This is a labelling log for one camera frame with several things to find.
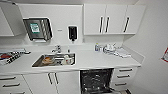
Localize white bottle in sink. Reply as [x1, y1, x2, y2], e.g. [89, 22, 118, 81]
[62, 54, 73, 66]

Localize white drawer cabinet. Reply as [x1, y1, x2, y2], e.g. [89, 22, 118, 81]
[0, 74, 33, 94]
[111, 65, 138, 91]

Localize chrome sink faucet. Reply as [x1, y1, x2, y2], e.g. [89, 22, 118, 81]
[50, 44, 63, 54]

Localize stainless steel dishwasher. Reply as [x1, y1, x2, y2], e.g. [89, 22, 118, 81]
[79, 67, 116, 94]

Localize small clear jar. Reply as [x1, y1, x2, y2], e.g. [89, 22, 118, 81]
[98, 45, 104, 53]

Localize stack of white dishes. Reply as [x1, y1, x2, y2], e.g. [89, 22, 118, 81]
[102, 43, 118, 55]

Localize stainless steel sink basin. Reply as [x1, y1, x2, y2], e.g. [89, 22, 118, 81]
[31, 53, 77, 69]

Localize dark metal utensil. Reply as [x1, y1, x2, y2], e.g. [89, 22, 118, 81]
[19, 49, 32, 55]

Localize orange bowl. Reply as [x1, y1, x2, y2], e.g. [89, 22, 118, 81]
[42, 57, 55, 65]

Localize white wall cabinet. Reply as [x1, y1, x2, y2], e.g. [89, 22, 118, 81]
[83, 3, 147, 36]
[0, 6, 26, 38]

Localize black soap dispenser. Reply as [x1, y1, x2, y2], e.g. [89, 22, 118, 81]
[67, 25, 78, 43]

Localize large colourful wall poster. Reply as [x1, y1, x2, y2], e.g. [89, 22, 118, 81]
[161, 46, 168, 64]

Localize steel paper towel dispenser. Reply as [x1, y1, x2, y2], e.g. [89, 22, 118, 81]
[22, 17, 54, 43]

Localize white sink base cabinet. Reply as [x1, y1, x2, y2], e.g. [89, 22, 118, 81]
[23, 70, 82, 94]

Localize blue dish soap bottle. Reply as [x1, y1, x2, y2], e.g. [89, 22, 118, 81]
[94, 42, 100, 53]

